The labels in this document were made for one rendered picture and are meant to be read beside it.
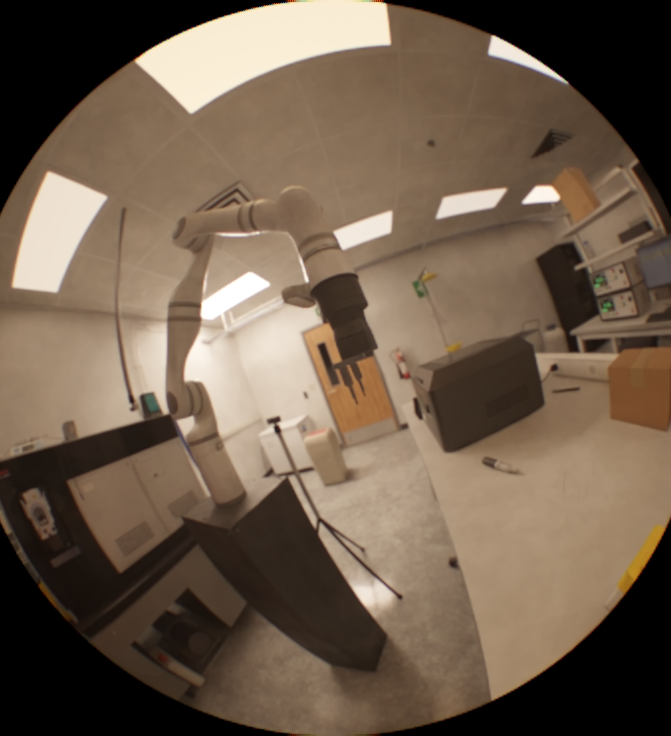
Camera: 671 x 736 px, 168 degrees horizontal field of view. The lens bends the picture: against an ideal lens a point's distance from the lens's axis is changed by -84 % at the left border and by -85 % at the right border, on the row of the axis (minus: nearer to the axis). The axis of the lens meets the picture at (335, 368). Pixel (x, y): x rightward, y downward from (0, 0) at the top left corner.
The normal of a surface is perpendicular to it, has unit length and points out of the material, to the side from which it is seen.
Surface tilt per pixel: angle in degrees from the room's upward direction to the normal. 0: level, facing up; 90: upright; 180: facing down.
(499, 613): 0
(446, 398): 90
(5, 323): 90
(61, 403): 90
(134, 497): 90
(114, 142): 180
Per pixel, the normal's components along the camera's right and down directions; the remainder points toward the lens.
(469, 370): -0.35, -0.46
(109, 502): 0.92, -0.35
